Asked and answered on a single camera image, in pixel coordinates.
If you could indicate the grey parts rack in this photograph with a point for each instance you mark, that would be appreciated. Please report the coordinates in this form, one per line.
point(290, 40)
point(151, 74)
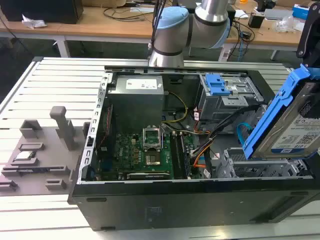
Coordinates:
point(50, 160)

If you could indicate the square silver chipset heatsink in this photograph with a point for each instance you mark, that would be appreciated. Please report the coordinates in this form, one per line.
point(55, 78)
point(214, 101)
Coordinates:
point(153, 160)

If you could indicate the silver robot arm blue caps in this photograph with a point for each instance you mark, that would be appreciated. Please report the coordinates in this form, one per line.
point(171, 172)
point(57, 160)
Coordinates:
point(172, 32)

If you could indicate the green motherboard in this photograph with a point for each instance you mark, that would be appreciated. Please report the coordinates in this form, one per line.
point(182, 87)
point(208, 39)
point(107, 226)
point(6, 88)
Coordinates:
point(130, 152)

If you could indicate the crumpled white paper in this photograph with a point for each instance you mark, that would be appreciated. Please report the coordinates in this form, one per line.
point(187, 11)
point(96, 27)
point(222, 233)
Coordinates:
point(33, 22)

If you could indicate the black open PC case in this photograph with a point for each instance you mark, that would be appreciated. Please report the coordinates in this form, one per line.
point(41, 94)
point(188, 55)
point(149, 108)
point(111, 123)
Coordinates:
point(175, 205)

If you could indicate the wooden desk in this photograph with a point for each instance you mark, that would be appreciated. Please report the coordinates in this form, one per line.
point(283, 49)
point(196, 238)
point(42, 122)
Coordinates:
point(120, 28)

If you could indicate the black RAM slots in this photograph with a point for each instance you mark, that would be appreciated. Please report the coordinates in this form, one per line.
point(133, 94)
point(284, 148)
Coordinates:
point(180, 157)

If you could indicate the grey metal drive cage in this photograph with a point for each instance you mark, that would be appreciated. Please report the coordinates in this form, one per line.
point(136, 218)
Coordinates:
point(225, 105)

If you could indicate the hard disk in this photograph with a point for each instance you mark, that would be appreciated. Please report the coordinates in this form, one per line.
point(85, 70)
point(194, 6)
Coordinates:
point(287, 125)

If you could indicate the clear plastic bag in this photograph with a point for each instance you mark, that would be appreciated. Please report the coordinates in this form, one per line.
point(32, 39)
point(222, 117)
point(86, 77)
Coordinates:
point(287, 24)

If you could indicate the grey power supply unit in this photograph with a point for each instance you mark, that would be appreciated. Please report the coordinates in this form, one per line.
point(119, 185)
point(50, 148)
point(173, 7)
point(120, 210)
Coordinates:
point(136, 100)

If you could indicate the CPU socket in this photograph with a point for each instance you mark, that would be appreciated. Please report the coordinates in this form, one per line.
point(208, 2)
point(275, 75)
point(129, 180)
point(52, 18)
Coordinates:
point(151, 139)

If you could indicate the silver CPU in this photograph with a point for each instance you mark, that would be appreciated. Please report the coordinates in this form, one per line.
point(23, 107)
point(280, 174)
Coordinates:
point(24, 155)

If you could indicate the black computer box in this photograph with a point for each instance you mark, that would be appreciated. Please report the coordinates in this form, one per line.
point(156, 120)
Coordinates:
point(42, 10)

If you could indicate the blue empty disk carrier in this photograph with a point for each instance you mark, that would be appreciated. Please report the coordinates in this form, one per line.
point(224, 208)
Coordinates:
point(217, 85)

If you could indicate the black expansion slot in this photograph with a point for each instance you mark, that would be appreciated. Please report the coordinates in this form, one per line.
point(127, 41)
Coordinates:
point(147, 175)

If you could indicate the grey metal disk bay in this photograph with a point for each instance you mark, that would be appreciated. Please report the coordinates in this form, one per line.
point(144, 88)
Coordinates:
point(260, 167)

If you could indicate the blue cardboard box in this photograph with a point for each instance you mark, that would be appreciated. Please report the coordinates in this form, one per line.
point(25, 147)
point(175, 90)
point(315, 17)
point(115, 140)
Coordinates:
point(301, 11)

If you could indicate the small black box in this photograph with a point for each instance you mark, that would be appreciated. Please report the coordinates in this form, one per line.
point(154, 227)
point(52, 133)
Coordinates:
point(256, 20)

